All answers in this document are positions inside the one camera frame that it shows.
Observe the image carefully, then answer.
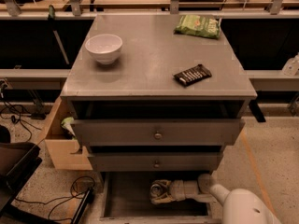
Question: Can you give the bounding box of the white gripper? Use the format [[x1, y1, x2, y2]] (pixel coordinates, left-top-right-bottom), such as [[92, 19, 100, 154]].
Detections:
[[150, 179, 200, 205]]

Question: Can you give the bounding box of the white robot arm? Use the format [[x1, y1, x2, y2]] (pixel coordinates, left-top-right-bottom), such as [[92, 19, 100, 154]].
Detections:
[[149, 174, 282, 224]]

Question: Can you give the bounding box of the brass middle drawer knob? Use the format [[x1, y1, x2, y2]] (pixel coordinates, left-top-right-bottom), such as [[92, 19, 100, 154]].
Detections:
[[153, 161, 161, 169]]

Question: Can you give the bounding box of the brass drawer knob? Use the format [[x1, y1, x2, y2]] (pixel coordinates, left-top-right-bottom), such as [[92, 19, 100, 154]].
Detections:
[[153, 161, 161, 169], [153, 132, 163, 140]]

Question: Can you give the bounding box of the grey bottom drawer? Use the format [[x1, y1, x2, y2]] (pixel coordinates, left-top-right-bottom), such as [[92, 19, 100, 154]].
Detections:
[[101, 171, 221, 224]]

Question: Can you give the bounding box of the grey drawer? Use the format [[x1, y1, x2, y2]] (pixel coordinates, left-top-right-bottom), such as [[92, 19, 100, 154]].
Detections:
[[101, 171, 221, 224], [72, 100, 244, 147], [88, 146, 223, 172]]

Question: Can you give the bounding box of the grey middle drawer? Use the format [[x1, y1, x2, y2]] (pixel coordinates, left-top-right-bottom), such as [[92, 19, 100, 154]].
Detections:
[[88, 146, 223, 172]]

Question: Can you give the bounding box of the brass top drawer knob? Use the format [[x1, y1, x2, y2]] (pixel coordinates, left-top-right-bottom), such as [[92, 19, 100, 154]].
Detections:
[[153, 132, 163, 140]]

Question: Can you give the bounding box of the grey top drawer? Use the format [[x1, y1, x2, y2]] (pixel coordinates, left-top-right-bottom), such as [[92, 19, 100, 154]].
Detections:
[[72, 100, 244, 147]]

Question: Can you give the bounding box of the grey drawer cabinet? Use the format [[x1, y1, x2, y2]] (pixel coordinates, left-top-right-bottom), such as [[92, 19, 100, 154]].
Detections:
[[60, 13, 258, 179]]

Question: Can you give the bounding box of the light wooden box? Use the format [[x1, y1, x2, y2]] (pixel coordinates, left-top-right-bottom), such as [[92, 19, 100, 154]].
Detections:
[[38, 97, 92, 170]]

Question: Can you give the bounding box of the green bag in box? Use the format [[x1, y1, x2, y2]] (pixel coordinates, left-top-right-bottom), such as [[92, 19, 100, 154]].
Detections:
[[61, 117, 76, 139]]

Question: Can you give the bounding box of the black snack bar packet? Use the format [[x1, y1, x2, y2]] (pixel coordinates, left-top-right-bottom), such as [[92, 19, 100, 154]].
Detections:
[[174, 64, 212, 87]]

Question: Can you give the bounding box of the black chair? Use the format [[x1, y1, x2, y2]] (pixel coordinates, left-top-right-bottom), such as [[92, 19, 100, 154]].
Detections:
[[0, 126, 41, 215]]

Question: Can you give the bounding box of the white ceramic bowl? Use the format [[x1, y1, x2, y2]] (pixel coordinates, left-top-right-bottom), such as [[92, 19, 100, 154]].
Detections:
[[85, 34, 122, 64]]

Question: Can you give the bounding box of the green chip bag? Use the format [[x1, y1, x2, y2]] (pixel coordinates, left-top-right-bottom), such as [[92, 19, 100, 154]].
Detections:
[[174, 15, 221, 39]]

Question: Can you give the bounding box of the black floor cable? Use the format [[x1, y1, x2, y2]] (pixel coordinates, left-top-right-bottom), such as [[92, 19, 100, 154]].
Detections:
[[13, 175, 96, 222]]

